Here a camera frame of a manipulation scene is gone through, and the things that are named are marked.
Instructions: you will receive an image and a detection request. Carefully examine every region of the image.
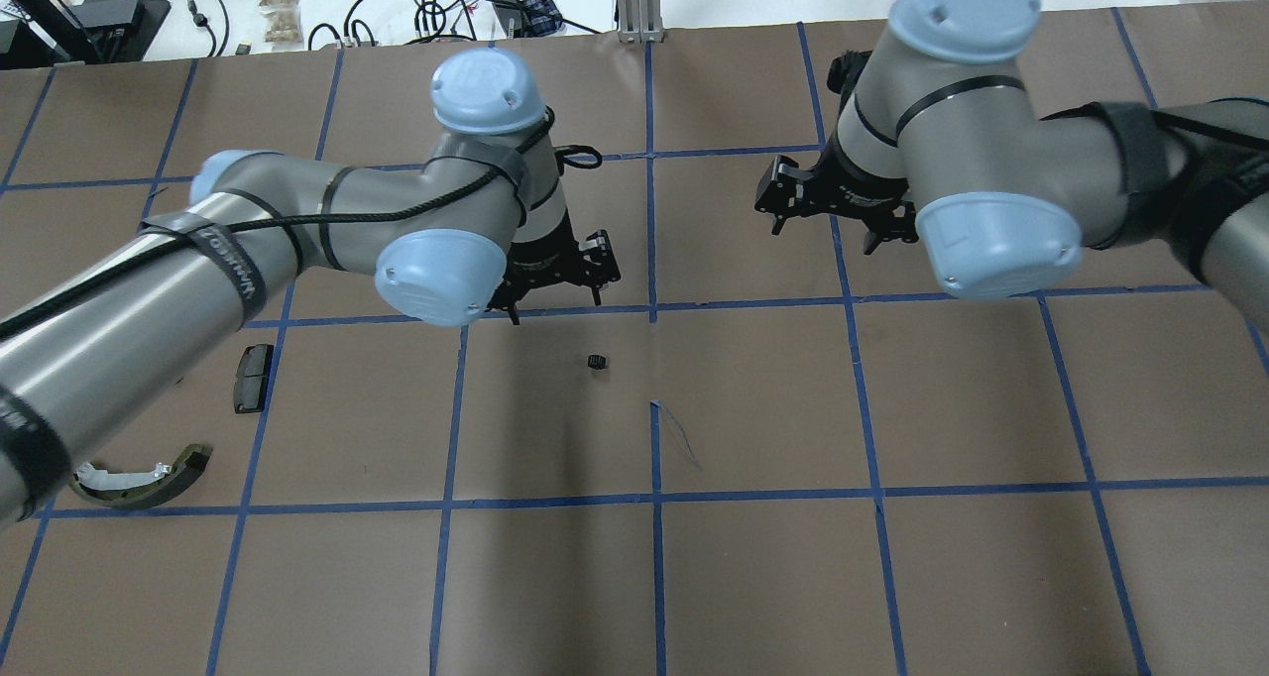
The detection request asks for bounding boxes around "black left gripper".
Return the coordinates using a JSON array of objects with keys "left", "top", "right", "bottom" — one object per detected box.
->
[{"left": 486, "top": 224, "right": 622, "bottom": 325}]

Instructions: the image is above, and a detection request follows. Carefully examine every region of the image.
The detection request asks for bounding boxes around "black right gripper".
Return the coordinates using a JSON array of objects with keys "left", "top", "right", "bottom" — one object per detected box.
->
[{"left": 753, "top": 156, "right": 919, "bottom": 256}]

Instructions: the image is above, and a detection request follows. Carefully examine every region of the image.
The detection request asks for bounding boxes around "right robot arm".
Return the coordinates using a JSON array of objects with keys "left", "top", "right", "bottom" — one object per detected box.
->
[{"left": 755, "top": 0, "right": 1268, "bottom": 328}]

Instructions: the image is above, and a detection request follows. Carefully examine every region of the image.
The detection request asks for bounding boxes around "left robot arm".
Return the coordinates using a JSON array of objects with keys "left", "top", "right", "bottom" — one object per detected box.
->
[{"left": 3, "top": 47, "right": 621, "bottom": 526}]

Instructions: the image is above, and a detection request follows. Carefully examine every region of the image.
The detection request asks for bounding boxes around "loose blue tape strand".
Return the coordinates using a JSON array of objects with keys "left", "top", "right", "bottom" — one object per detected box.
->
[{"left": 651, "top": 400, "right": 703, "bottom": 473}]

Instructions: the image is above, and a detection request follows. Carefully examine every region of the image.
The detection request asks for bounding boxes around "black brake pad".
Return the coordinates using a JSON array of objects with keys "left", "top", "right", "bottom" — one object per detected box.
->
[{"left": 232, "top": 342, "right": 274, "bottom": 413}]

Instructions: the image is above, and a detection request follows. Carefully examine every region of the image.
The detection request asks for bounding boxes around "bag of small parts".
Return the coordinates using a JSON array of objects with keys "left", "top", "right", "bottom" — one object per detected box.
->
[{"left": 258, "top": 0, "right": 303, "bottom": 44}]

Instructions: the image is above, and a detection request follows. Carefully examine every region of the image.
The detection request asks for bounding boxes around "olive brake shoe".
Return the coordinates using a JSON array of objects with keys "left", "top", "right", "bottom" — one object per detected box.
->
[{"left": 69, "top": 444, "right": 213, "bottom": 510}]

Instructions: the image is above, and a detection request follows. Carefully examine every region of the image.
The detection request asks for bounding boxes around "aluminium frame post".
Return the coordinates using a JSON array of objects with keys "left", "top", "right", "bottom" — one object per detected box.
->
[{"left": 615, "top": 0, "right": 665, "bottom": 44}]

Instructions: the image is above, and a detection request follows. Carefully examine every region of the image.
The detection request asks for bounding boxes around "black cable bundle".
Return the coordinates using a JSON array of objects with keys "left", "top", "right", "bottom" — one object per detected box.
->
[{"left": 307, "top": 0, "right": 602, "bottom": 51}]

